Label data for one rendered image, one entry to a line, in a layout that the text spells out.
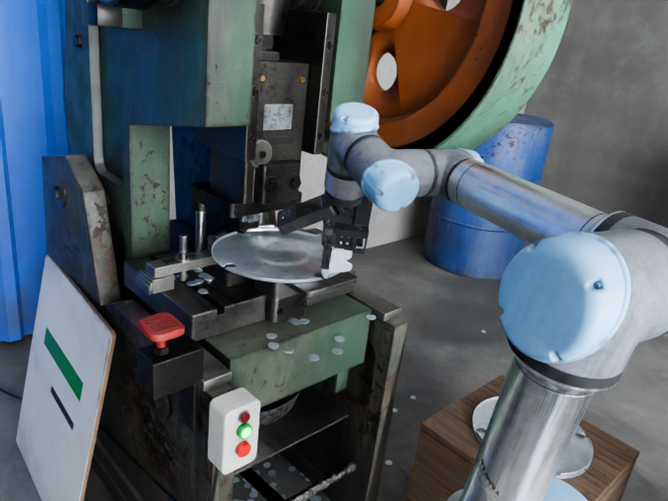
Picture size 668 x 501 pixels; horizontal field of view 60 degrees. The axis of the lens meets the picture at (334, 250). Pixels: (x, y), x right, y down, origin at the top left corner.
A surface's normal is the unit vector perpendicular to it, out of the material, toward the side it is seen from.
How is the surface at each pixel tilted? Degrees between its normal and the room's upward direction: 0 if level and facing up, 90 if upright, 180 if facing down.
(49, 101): 90
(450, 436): 0
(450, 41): 90
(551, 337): 82
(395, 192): 107
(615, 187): 90
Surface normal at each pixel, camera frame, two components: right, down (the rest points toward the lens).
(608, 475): 0.11, -0.92
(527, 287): -0.85, -0.04
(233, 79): 0.68, 0.34
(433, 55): -0.73, 0.18
